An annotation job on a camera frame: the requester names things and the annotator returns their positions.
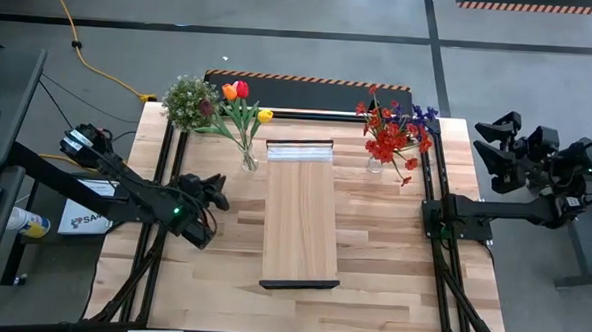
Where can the gray metal stand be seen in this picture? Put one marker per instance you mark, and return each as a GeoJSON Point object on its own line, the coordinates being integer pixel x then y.
{"type": "Point", "coordinates": [579, 258]}

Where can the wooden board tray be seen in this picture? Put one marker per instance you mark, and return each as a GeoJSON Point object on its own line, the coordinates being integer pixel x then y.
{"type": "Point", "coordinates": [301, 216]}

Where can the white printed box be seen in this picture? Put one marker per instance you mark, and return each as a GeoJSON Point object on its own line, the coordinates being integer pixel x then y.
{"type": "Point", "coordinates": [76, 222]}

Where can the purple artificial flower bunch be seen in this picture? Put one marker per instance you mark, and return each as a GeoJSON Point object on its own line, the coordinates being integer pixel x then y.
{"type": "Point", "coordinates": [421, 114]}

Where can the orange artificial tulip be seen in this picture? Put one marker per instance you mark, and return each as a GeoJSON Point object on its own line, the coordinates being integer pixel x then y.
{"type": "Point", "coordinates": [229, 92]}

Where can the black table frame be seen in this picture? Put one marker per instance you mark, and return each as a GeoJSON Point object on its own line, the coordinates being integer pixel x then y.
{"type": "Point", "coordinates": [303, 115]}

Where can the small white blue object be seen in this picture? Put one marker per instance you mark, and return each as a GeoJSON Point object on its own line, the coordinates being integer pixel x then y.
{"type": "Point", "coordinates": [20, 280]}

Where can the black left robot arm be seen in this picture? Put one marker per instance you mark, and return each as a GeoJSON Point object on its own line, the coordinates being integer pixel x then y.
{"type": "Point", "coordinates": [139, 199]}

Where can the gray desk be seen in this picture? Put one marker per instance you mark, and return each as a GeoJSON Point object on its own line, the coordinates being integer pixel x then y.
{"type": "Point", "coordinates": [9, 83]}

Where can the small red flower bunch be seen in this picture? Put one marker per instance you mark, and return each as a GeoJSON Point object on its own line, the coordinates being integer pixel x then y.
{"type": "Point", "coordinates": [411, 163]}

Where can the dark maroon artificial tulip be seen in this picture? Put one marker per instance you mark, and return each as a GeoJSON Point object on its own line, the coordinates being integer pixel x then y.
{"type": "Point", "coordinates": [206, 107]}

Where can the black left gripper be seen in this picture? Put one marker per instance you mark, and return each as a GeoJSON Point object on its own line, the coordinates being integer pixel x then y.
{"type": "Point", "coordinates": [192, 189]}

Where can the black diagonal support bar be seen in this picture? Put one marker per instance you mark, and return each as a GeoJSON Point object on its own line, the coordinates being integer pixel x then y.
{"type": "Point", "coordinates": [50, 175]}

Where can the black clamp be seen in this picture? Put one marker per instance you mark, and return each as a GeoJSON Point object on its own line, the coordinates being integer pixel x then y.
{"type": "Point", "coordinates": [376, 109]}

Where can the black striped-edge floor mat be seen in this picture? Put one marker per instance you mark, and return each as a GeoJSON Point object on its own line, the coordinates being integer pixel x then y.
{"type": "Point", "coordinates": [533, 0]}
{"type": "Point", "coordinates": [304, 93]}

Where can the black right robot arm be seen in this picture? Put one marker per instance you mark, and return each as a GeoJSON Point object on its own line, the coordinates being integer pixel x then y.
{"type": "Point", "coordinates": [514, 210]}

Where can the red artificial tulip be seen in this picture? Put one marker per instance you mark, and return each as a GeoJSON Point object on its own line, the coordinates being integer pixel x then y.
{"type": "Point", "coordinates": [242, 89]}

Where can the yellow artificial tulip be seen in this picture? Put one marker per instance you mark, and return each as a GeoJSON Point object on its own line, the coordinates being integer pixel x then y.
{"type": "Point", "coordinates": [264, 116]}

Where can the green potted plant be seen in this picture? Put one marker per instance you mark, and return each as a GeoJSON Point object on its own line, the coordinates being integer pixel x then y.
{"type": "Point", "coordinates": [186, 103]}

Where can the large red flower bunch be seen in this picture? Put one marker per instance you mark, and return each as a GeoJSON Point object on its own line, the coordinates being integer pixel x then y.
{"type": "Point", "coordinates": [384, 140]}

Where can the white yellow spray can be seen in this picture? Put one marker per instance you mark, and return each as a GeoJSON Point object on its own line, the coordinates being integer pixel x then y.
{"type": "Point", "coordinates": [28, 223]}

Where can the clear glass vase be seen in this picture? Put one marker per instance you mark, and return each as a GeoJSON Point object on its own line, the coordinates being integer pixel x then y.
{"type": "Point", "coordinates": [250, 165]}
{"type": "Point", "coordinates": [374, 166]}

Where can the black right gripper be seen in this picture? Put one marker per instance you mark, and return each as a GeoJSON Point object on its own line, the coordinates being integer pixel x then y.
{"type": "Point", "coordinates": [534, 156]}

